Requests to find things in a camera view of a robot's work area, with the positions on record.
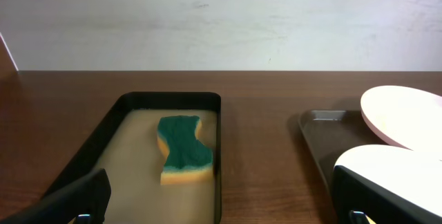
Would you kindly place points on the pink plate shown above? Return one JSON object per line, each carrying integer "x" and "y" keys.
{"x": 404, "y": 117}

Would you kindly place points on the dark brown serving tray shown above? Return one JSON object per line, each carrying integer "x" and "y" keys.
{"x": 329, "y": 133}

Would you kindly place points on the white plate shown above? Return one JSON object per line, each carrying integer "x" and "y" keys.
{"x": 411, "y": 175}

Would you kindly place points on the green yellow sponge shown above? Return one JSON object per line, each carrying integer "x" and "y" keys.
{"x": 187, "y": 159}

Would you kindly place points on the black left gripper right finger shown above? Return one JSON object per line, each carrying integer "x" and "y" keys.
{"x": 354, "y": 196}

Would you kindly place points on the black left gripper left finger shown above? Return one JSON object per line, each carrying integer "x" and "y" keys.
{"x": 83, "y": 201}

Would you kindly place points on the black soapy water tray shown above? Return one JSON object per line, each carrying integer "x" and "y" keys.
{"x": 125, "y": 144}

